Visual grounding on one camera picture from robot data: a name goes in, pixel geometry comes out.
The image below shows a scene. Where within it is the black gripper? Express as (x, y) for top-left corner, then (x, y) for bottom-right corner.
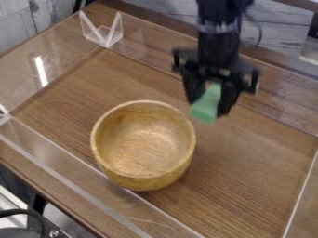
(171, 48), (259, 117)

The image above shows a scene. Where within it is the green rectangular block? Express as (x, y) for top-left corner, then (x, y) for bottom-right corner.
(190, 83), (220, 124)

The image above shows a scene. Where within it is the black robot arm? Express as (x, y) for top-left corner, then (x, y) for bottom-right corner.
(171, 0), (259, 124)

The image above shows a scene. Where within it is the brown wooden bowl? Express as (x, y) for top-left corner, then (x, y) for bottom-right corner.
(91, 99), (196, 192)

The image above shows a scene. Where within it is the black table leg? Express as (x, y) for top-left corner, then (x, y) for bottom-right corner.
(31, 193), (47, 215)

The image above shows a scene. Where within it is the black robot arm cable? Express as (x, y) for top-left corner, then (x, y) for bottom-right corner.
(241, 6), (265, 47)

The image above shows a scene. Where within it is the clear acrylic corner bracket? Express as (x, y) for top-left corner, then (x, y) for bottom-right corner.
(79, 11), (123, 48)

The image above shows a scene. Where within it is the clear acrylic front wall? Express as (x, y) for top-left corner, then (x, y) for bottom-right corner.
(0, 115), (203, 238)

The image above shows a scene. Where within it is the black metal base plate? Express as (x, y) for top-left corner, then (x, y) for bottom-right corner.
(27, 216), (72, 238)

